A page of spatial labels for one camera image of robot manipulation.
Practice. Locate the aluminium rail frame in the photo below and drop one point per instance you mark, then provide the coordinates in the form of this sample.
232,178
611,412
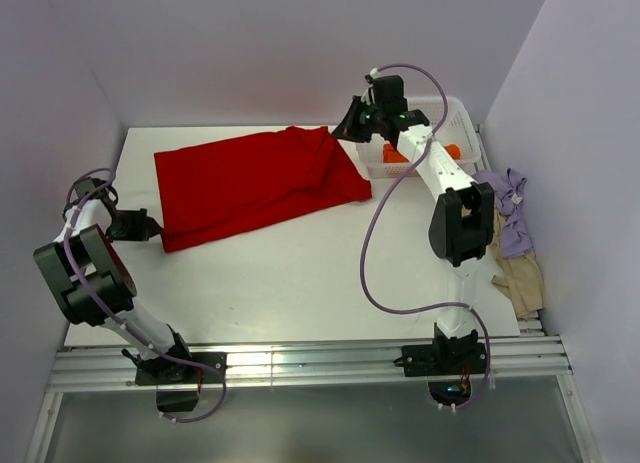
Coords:
102,368

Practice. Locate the beige t-shirt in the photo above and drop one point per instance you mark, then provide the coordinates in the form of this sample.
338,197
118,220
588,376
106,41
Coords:
521,280

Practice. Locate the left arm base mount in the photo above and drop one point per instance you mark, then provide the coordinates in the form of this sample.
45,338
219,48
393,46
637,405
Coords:
179,392

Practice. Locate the white plastic basket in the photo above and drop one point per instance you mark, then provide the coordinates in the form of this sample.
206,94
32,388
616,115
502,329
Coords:
457,130

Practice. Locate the purple t-shirt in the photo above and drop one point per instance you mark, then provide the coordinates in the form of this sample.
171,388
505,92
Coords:
515,238

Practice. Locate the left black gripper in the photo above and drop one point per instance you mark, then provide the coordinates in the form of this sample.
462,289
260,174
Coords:
146,227

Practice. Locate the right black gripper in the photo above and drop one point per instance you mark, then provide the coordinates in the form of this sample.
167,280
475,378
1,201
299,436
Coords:
348,129

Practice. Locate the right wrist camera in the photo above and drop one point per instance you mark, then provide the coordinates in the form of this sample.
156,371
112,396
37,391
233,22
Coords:
369,96

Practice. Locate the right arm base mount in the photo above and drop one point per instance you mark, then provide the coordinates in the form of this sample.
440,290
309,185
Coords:
448,364

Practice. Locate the rolled orange t-shirt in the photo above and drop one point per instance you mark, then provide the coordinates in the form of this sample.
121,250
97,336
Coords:
392,156

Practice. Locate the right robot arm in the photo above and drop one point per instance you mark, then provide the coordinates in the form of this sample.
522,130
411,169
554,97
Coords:
461,226

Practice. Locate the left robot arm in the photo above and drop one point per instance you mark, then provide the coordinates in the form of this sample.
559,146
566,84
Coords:
91,284

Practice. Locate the red t-shirt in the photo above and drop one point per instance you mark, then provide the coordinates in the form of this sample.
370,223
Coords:
216,190

